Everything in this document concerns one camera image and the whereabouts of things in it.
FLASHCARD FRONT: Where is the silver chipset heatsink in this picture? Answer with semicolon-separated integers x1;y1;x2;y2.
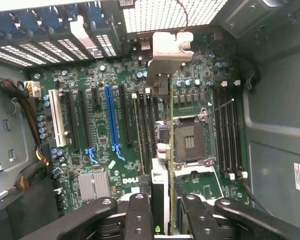
77;171;112;201

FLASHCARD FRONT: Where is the black fan shroud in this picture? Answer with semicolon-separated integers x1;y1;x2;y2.
0;172;66;240

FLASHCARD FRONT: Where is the metal socket cover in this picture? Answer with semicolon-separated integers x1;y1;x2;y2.
173;163;216;177

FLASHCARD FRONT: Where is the CPU socket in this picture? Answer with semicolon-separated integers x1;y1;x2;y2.
173;107;217;173

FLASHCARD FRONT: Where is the RAM stick with white label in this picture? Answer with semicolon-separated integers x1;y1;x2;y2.
132;92;145;175

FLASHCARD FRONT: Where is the long black expansion slot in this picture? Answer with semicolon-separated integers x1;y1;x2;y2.
77;89;93;149
118;84;133;146

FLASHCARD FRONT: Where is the green motherboard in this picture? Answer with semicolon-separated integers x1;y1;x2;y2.
27;47;251;216

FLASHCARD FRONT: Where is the blue expansion slot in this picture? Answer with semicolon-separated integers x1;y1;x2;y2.
104;84;126;161

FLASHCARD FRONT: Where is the white expansion slot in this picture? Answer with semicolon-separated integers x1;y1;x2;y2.
48;89;68;148

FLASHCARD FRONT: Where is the thin socket locking lever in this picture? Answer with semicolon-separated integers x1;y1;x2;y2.
206;98;235;117

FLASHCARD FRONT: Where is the short black expansion slot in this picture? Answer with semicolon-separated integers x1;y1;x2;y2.
90;87;103;106

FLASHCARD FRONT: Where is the open black PC case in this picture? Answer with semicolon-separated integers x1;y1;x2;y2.
0;0;300;240

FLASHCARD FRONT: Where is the grey power supply unit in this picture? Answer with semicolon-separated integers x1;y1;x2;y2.
0;59;36;201

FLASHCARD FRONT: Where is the black wire loop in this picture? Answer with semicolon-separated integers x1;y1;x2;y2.
238;172;273;216

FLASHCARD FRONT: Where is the black yellow power wire bundle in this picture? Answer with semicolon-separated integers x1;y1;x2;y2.
0;77;51;167

